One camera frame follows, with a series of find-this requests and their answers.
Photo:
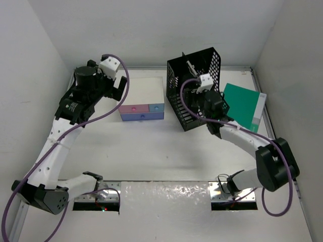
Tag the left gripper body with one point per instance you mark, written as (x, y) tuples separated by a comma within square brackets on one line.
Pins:
[(104, 85)]

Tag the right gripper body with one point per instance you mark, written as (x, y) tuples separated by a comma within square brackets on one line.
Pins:
[(199, 101)]

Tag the white drawer organizer box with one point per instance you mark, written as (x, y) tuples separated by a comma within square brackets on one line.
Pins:
[(148, 90)]

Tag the green notebook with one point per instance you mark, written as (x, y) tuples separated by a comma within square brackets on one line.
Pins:
[(246, 106)]

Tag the blue pulled-out drawer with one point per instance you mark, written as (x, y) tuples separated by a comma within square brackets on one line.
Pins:
[(157, 107)]

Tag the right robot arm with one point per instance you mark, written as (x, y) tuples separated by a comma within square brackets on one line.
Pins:
[(275, 162)]

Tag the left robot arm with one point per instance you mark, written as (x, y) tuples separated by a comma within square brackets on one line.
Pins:
[(41, 187)]

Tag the black mesh file organizer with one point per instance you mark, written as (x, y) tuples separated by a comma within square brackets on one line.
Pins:
[(204, 61)]

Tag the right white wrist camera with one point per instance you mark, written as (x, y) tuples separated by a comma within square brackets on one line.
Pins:
[(205, 83)]

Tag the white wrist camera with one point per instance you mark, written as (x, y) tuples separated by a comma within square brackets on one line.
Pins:
[(110, 67), (205, 83)]

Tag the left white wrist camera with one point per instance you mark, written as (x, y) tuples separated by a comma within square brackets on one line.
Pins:
[(110, 67)]

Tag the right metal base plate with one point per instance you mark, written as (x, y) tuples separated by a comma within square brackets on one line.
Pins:
[(217, 195)]

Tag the metal base plate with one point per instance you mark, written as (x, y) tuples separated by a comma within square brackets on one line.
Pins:
[(109, 193), (217, 195)]

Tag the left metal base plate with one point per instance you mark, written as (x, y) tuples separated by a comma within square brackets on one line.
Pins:
[(109, 193)]

